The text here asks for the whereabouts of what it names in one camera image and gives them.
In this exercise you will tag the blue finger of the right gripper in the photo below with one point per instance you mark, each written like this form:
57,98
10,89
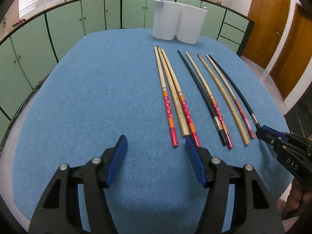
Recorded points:
274,132

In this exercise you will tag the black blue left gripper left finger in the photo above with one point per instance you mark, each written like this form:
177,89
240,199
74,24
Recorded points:
58,208

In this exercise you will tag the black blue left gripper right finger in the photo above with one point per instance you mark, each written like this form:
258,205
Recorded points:
254,210

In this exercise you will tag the black chopstick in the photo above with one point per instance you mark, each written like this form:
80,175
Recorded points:
208,103
244,101

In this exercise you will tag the red patterned chopstick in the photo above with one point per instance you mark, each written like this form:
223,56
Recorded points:
233,96
213,102
183,104
170,119

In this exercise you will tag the plain bamboo chopstick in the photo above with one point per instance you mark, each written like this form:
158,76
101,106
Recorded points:
182,122
228,101

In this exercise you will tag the green lower kitchen cabinets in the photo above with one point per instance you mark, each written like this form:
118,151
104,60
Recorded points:
31,50

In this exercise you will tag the person's right hand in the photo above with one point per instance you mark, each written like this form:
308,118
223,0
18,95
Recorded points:
297,194

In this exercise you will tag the brown wooden door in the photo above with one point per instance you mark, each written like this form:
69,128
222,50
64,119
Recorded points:
270,18
295,55

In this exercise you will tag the blue table mat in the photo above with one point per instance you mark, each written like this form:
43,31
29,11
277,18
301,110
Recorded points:
108,85

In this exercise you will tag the white double utensil holder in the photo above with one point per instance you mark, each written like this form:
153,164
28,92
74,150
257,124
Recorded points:
177,20

